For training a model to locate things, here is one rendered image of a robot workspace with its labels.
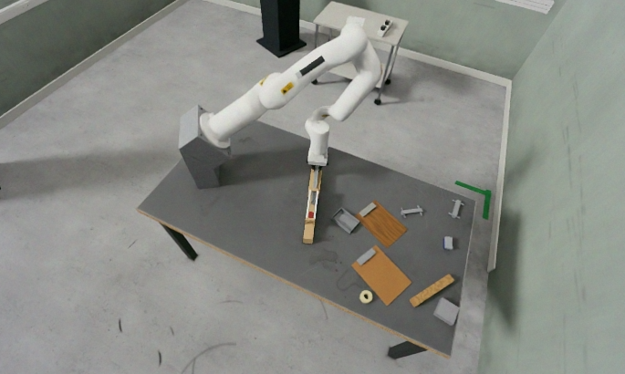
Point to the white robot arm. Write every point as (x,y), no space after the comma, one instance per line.
(278,89)

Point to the wooden flat bar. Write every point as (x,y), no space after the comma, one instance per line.
(431,290)

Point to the cream roll of masking tape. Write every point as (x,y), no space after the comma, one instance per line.
(368,293)

